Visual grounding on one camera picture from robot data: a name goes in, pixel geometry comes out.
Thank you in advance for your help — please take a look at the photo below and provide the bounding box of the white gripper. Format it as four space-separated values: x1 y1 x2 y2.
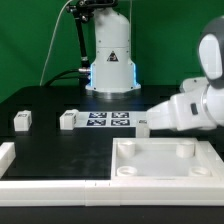
146 94 187 131

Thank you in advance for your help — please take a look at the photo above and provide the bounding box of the white square table top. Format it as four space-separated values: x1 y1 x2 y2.
111 138 224 180

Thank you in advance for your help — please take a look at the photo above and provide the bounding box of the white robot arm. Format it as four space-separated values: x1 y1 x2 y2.
86 8 224 131

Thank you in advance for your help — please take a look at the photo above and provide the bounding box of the paper sheet with markers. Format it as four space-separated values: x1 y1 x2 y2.
76 111 146 128

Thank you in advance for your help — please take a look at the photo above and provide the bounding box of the black cable bundle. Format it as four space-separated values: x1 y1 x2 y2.
44 68 92 88

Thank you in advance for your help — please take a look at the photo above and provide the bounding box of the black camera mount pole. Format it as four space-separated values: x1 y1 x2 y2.
66 0 118 68

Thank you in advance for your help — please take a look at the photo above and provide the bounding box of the grey cable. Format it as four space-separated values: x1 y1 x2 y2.
39 0 73 87

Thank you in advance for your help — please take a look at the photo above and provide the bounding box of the white U-shaped boundary wall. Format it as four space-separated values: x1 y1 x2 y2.
0 142 224 206

